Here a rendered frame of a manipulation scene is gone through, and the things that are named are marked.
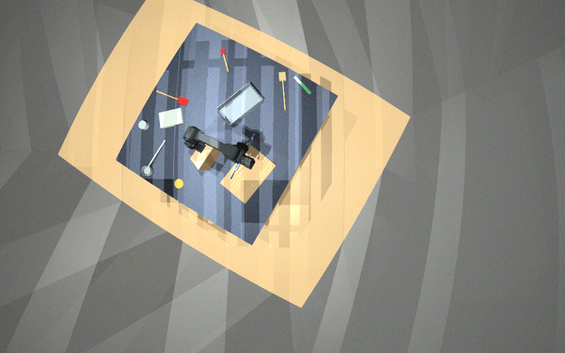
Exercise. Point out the white rectangular block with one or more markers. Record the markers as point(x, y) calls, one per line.
point(171, 118)

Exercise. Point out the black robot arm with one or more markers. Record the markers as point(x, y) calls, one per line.
point(196, 139)

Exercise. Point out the grey short cylinder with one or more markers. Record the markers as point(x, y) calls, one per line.
point(143, 125)

